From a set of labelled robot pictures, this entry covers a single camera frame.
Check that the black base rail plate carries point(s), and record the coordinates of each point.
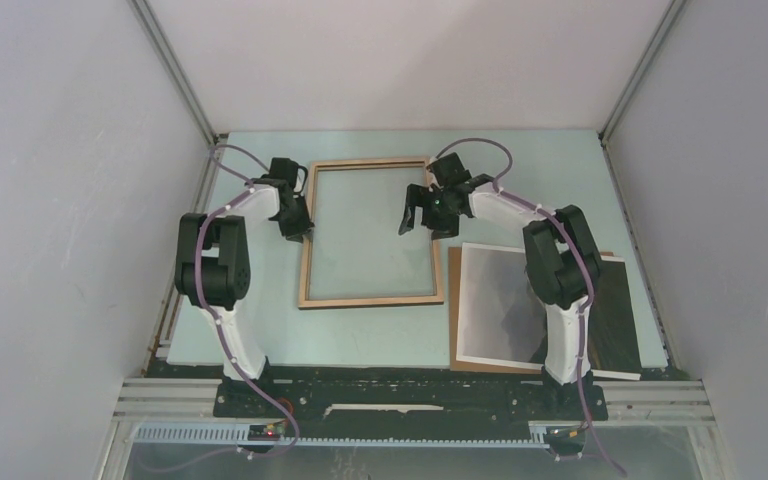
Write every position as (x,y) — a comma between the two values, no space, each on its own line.
(406,403)

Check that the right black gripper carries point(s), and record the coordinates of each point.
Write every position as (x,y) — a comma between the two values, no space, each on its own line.
(421,196)

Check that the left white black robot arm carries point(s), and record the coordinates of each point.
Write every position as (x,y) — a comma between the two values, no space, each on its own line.
(213,269)

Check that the aluminium frame rails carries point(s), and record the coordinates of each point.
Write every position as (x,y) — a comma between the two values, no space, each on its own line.
(641,403)

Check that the brown cardboard backing board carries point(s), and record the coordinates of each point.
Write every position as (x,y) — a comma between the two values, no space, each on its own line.
(453,305)

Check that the wooden picture frame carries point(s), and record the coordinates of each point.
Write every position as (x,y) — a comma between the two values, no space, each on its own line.
(355,257)

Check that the white cable duct strip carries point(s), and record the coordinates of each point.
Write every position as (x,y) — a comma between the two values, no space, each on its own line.
(239,435)

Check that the right corner aluminium post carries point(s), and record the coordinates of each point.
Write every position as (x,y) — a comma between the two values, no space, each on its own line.
(665,26)

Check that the left corner aluminium post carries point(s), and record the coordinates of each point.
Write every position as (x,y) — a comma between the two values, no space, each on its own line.
(151,24)

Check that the corner aluminium post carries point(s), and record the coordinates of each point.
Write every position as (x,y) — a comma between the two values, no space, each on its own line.
(151,24)
(665,26)

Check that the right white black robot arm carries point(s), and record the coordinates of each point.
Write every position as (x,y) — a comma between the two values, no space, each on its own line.
(562,261)

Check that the photo print sheet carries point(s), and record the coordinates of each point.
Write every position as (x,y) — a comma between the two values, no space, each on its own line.
(496,305)

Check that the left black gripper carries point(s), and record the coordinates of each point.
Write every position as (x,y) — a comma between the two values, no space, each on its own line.
(304,226)

